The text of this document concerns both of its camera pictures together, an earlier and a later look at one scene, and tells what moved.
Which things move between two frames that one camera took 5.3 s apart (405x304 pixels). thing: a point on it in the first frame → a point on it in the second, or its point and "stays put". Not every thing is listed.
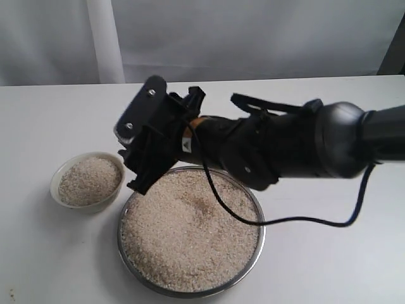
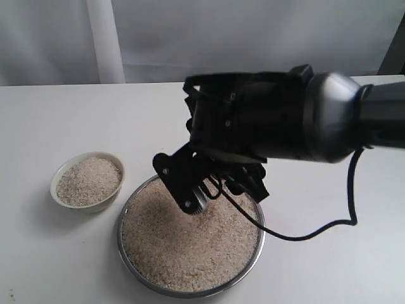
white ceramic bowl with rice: (87, 182) stays put
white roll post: (106, 42) stays put
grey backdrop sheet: (52, 42) stays put
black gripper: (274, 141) → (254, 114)
